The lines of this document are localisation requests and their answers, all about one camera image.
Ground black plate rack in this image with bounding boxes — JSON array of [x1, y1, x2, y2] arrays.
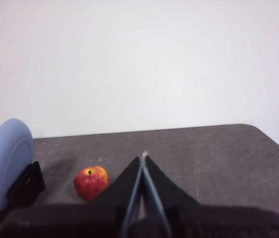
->
[[0, 161, 46, 227]]

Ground blue plate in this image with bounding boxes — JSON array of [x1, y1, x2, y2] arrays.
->
[[0, 118, 35, 215]]

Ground red yellow apple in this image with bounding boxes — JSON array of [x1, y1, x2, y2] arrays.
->
[[73, 166, 111, 201]]

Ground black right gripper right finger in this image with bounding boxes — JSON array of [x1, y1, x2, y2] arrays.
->
[[142, 155, 279, 238]]

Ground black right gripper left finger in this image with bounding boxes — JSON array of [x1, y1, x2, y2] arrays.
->
[[0, 156, 143, 238]]

